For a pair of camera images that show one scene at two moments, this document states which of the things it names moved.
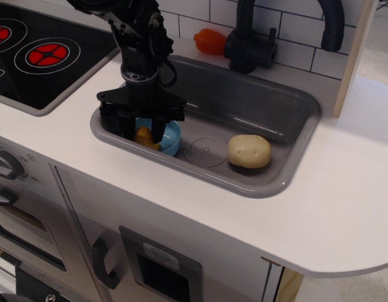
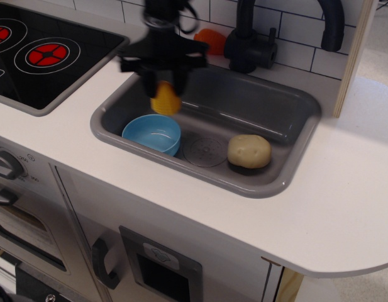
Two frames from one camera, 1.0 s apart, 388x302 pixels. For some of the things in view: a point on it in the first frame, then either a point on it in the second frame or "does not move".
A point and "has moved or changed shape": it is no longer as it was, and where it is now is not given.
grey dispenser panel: [161, 274] does not move
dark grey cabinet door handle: [99, 251] does not move
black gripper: [139, 96] to [163, 50]
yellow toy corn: [143, 136] has moved or changed shape
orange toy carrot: [210, 41] does not move
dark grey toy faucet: [247, 51] does not move
